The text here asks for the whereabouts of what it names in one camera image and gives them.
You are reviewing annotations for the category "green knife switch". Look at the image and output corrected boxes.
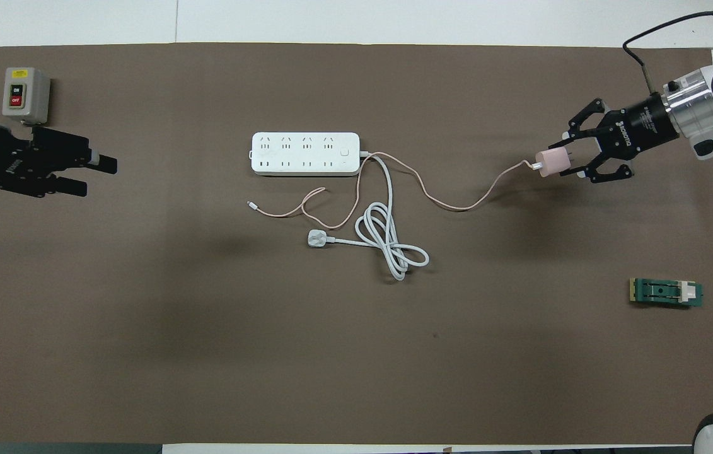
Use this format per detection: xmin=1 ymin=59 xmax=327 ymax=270
xmin=629 ymin=277 xmax=704 ymax=310

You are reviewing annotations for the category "white power strip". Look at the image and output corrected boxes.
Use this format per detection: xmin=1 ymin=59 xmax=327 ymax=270
xmin=250 ymin=131 xmax=361 ymax=177

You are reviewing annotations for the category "pink charger plug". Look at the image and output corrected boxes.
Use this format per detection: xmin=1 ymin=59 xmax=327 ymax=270
xmin=535 ymin=148 xmax=574 ymax=178

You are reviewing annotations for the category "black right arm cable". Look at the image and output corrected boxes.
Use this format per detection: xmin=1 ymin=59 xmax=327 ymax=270
xmin=622 ymin=11 xmax=713 ymax=96

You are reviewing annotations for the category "white power strip cord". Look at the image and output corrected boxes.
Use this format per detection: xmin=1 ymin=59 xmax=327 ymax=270
xmin=307 ymin=151 xmax=431 ymax=282

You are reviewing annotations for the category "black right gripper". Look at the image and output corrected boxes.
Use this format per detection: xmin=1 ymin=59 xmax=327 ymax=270
xmin=561 ymin=93 xmax=678 ymax=185

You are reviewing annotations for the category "grey on-off switch box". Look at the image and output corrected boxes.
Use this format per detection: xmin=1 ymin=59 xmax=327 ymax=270
xmin=2 ymin=67 xmax=52 ymax=125

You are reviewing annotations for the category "pink charging cable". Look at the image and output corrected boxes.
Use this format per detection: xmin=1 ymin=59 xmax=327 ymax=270
xmin=246 ymin=151 xmax=540 ymax=230

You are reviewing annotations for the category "brown table mat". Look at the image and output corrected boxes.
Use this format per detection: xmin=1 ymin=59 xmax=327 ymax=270
xmin=0 ymin=42 xmax=713 ymax=446

